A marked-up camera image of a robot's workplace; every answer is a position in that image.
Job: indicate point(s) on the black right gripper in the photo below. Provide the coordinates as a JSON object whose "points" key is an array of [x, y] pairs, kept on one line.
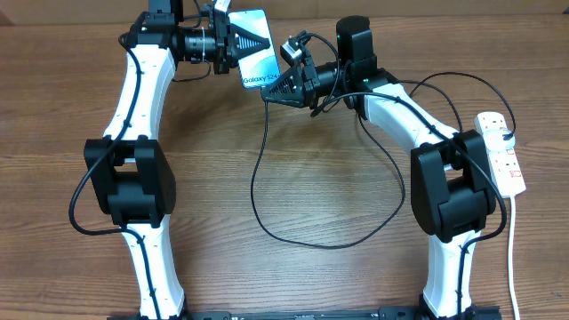
{"points": [[304, 80]]}

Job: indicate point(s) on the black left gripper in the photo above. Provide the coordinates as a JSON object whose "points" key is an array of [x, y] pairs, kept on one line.
{"points": [[230, 38]]}

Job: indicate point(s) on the Galaxy smartphone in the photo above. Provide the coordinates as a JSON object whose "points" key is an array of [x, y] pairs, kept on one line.
{"points": [[255, 72]]}

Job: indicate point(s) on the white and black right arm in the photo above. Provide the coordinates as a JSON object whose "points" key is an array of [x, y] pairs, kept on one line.
{"points": [[453, 198]]}

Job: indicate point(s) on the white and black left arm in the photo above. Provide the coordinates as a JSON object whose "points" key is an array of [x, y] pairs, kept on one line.
{"points": [[129, 172]]}

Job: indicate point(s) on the white charger plug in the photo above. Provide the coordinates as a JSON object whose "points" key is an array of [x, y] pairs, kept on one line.
{"points": [[497, 140]]}

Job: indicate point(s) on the white power strip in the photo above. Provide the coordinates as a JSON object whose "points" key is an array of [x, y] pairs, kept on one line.
{"points": [[504, 167]]}

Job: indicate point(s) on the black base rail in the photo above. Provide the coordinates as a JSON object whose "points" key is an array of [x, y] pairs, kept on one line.
{"points": [[306, 314]]}

